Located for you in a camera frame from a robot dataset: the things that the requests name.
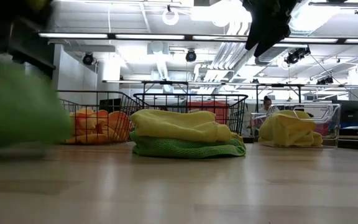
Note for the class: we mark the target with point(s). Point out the black ceiling spotlight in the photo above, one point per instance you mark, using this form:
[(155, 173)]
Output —
[(325, 81), (88, 59), (297, 55), (190, 56)]

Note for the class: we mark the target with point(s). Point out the yellow microfiber towel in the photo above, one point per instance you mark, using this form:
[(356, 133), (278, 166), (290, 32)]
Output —
[(172, 124), (284, 130)]

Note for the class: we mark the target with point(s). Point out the long ceiling light strip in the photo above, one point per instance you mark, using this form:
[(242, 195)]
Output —
[(79, 35)]

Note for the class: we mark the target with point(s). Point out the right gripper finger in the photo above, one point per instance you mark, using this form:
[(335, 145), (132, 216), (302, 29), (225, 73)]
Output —
[(253, 35), (272, 39)]

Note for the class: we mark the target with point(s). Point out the orange microfiber towel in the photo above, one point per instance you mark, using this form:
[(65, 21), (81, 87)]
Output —
[(120, 124), (85, 124)]

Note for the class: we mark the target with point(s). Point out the green microfiber towel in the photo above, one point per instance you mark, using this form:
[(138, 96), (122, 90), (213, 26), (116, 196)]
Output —
[(182, 150), (17, 109)]

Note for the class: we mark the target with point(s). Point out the clear plastic bin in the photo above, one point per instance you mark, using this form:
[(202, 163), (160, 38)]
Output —
[(331, 130)]

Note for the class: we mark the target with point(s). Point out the black computer monitor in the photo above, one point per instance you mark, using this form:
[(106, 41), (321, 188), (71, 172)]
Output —
[(348, 110)]

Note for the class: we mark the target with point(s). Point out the black overhead rack frame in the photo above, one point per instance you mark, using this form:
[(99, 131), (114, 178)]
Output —
[(166, 82)]

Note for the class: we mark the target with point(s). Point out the red plastic crate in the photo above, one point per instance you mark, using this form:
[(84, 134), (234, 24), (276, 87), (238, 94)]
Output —
[(210, 109)]

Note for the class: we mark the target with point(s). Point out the person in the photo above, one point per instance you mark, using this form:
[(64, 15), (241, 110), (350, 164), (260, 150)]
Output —
[(266, 104)]

